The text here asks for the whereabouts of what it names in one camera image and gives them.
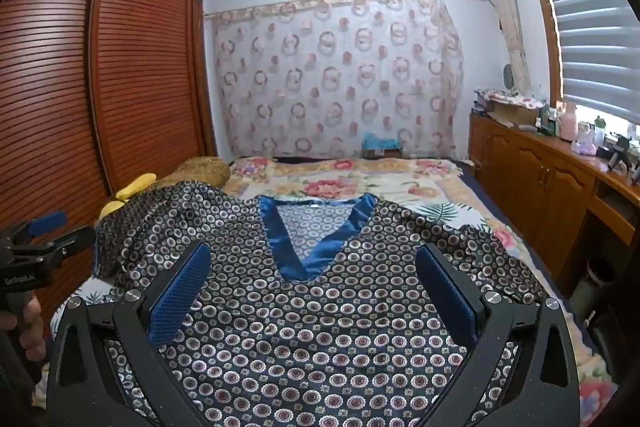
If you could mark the wooden sideboard cabinet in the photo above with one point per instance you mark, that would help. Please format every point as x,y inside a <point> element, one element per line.
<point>574,212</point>

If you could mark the red-brown louvered wardrobe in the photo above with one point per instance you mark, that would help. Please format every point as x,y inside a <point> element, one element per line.
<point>93,94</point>

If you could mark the yellow Pikachu plush toy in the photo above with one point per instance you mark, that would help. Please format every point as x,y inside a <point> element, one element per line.
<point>128,192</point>

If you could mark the white zebra window blind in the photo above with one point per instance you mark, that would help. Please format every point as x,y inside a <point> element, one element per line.
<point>599,55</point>

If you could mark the person's left hand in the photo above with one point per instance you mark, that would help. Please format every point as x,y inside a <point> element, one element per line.
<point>32,337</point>

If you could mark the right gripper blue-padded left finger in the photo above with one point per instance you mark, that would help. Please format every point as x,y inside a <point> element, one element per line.
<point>83,386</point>

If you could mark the pink circle patterned curtain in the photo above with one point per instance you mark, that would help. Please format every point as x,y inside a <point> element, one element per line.
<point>322,78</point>

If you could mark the floral and leaf bedspread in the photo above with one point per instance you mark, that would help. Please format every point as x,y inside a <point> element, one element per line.
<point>430,187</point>

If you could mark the small round desk fan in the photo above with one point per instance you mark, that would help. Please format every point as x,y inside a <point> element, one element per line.
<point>507,77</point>

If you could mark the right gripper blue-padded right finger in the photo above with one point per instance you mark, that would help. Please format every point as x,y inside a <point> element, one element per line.
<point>542,387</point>

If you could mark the navy patterned satin shirt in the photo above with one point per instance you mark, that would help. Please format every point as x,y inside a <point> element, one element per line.
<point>313,313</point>

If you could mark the pink bottle on sideboard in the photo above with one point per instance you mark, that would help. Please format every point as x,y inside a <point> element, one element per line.
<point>568,123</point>

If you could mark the cardboard box on sideboard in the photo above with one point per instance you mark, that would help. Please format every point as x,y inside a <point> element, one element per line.
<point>510,115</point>

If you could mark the gold patterned pillow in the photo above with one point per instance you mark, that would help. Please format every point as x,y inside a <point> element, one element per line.
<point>207,169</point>

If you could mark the blue item behind bed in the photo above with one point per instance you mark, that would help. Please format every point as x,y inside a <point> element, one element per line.
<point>374,147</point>

